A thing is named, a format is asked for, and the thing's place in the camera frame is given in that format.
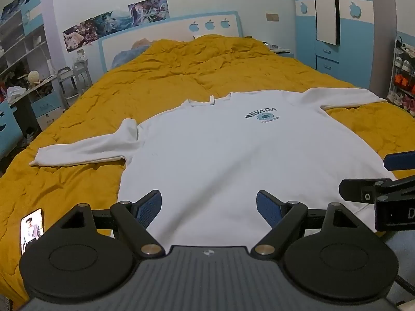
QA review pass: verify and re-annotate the white Nevada sweatshirt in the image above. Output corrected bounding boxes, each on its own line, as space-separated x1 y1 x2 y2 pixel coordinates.
34 88 392 249

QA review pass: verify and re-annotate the smartphone with lit screen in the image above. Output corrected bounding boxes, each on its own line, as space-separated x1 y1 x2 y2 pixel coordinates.
20 209 44 254

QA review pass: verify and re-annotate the white shoe rack with shoes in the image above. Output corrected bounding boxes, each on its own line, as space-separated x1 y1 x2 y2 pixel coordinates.
386 36 414 117

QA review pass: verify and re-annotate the blue desk chair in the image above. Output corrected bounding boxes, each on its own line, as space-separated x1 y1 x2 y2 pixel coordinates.
0 101 23 159

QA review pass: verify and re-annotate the blue and white wardrobe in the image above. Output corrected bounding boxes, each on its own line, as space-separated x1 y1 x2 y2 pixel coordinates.
294 0 397 96

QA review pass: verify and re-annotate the bedside table with items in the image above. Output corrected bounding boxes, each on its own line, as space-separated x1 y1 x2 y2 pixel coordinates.
264 42 295 58

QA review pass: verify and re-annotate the grey folding chair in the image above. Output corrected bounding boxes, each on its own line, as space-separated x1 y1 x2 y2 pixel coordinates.
56 60 93 108

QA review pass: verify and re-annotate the blue white shelf desk unit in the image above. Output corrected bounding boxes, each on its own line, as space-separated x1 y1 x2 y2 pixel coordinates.
1 0 64 142

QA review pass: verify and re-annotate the mustard yellow quilted bedspread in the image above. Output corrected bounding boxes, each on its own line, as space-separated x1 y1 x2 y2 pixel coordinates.
0 34 415 310

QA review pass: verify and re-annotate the blue pillow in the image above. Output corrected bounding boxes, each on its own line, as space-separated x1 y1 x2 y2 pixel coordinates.
111 38 152 69

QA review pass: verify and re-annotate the white and blue headboard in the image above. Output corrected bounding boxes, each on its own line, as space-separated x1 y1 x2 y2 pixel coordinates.
99 11 243 72

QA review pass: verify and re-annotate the anime poster strip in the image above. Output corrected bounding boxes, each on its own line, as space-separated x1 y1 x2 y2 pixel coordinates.
63 0 170 53

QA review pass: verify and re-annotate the beige wall switch plate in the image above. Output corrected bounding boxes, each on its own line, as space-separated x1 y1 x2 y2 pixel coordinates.
266 13 279 22

